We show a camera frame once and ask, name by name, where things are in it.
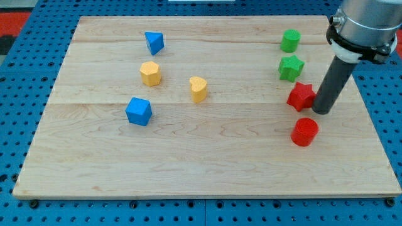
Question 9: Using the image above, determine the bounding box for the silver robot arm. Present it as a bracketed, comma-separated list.
[326, 0, 401, 64]

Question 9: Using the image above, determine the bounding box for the green star block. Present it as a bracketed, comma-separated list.
[278, 55, 305, 82]

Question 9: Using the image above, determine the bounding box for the red star block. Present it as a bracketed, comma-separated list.
[286, 82, 316, 112]

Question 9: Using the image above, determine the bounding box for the yellow heart block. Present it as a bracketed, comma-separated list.
[189, 76, 207, 103]

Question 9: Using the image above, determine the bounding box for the wooden board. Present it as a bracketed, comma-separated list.
[13, 16, 401, 200]

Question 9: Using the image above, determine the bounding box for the blue cube block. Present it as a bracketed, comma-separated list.
[125, 97, 152, 126]

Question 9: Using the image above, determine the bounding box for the yellow hexagon block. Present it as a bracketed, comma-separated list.
[139, 61, 161, 87]

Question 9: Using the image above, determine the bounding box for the blue triangle block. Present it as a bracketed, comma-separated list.
[144, 31, 165, 55]

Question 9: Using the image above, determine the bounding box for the red cylinder block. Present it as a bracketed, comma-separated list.
[290, 117, 319, 147]

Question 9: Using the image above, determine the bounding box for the green cylinder block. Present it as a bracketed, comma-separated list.
[280, 29, 301, 53]

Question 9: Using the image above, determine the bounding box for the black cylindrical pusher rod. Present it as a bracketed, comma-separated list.
[312, 56, 357, 115]

